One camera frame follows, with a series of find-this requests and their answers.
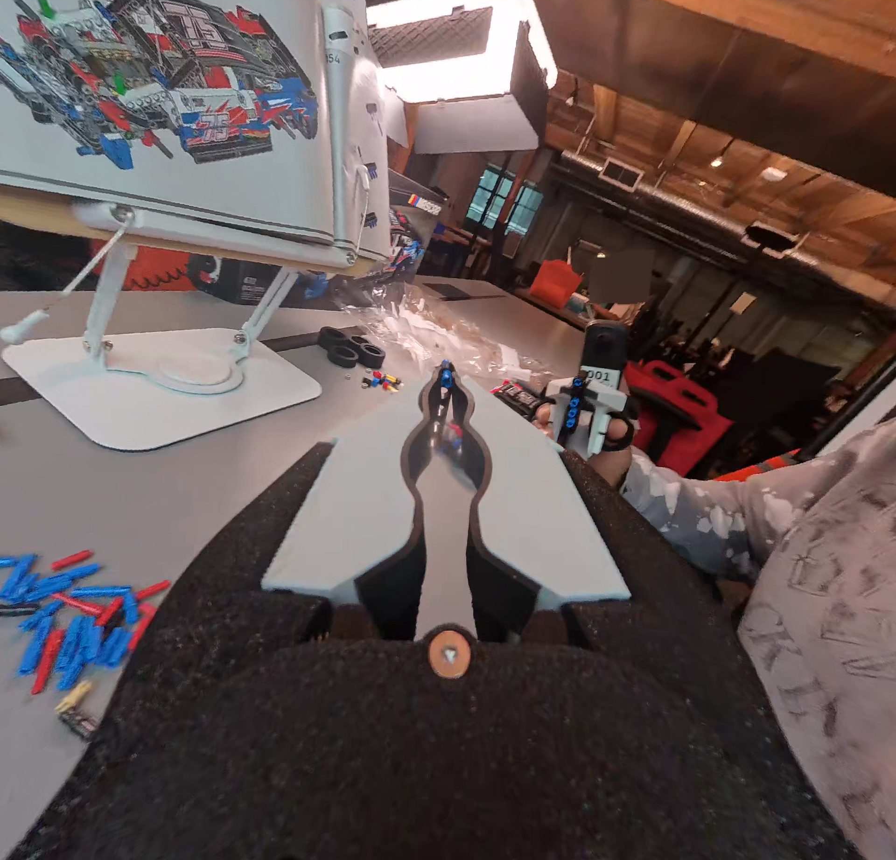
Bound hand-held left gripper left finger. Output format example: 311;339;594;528
259;370;438;608

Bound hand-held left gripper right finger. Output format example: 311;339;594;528
455;373;632;608

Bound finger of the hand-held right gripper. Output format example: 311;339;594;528
582;386;629;456
542;377;576;449

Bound brick toy car chassis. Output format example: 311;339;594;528
490;379;557;416

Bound small black connector blue pin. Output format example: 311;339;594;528
428;359;459;420

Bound person's right forearm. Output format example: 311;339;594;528
623;401;896;581

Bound grey desk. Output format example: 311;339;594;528
0;275;596;854

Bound person's right hand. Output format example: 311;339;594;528
533;412;637;491

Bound red plastic barricade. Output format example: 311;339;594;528
623;359;732;479

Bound orange plastic bin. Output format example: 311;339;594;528
528;259;585;301

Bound crumpled clear plastic bags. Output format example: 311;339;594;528
336;286;554;392

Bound white vent grille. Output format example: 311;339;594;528
598;156;645;190

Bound orange traffic cone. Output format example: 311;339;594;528
714;447;802;483

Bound paned window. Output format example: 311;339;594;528
465;163;543;234

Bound black ceiling-mounted device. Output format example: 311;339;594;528
742;219;802;255

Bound toy car set box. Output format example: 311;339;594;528
0;188;449;308

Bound pile of blue red pins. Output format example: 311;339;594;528
0;548;172;742

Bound person's bleached grey sweatshirt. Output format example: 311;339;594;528
735;510;896;860

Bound studio softbox light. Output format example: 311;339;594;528
365;0;559;155

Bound open instruction booklet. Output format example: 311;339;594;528
0;0;393;262

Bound metal ventilation duct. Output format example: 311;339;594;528
553;142;896;273

